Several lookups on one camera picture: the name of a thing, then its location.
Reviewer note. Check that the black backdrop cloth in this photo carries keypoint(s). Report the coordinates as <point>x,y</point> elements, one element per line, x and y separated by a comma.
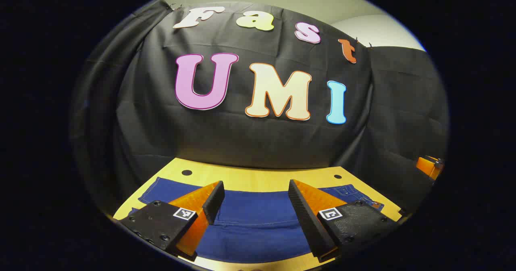
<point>242,142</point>

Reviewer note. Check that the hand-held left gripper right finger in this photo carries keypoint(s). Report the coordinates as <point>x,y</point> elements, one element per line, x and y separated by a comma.
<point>304,218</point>

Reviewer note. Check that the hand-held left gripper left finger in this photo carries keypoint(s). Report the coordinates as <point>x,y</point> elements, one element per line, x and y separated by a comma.
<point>215,200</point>

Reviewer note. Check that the blue jeans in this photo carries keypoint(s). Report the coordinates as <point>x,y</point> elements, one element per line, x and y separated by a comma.
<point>258,212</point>

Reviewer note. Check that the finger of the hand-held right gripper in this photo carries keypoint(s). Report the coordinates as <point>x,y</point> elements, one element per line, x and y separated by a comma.
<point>428,166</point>

